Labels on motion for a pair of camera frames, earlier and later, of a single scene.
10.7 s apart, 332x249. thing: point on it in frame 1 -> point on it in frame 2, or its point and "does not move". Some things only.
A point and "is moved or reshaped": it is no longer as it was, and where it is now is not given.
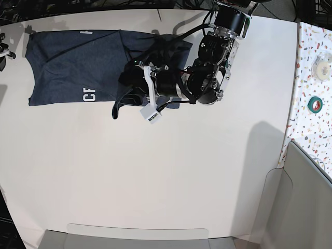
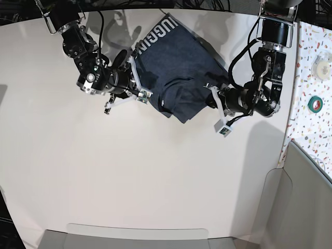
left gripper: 4,52 -> 123,82
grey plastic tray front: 92,236 does not move
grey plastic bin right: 295,209 does not move
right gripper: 141,73 -> 223,98
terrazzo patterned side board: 309,121 does not move
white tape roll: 321,66 does not move
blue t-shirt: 74,66 is moved or reshaped
